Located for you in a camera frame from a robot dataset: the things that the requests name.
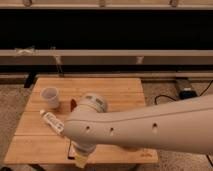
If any dark chocolate bar package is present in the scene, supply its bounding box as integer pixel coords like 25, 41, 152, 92
67, 140, 75, 160

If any white tube bottle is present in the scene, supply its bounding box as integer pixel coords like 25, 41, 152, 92
40, 110, 64, 135

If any wooden table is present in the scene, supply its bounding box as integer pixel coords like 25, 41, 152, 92
3, 77, 160, 166

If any yellow sponge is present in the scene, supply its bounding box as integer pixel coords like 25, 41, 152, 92
75, 154, 88, 168

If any black power box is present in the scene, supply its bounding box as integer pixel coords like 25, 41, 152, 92
176, 78, 197, 100

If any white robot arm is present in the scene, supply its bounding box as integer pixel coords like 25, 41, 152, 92
64, 93, 213, 155

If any white plastic cup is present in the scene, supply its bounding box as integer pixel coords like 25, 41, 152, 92
40, 87, 60, 109

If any dark red snack packet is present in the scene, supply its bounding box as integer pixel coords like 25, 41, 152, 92
70, 99, 77, 112

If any grey metal rail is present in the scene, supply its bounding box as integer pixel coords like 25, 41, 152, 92
0, 49, 213, 66

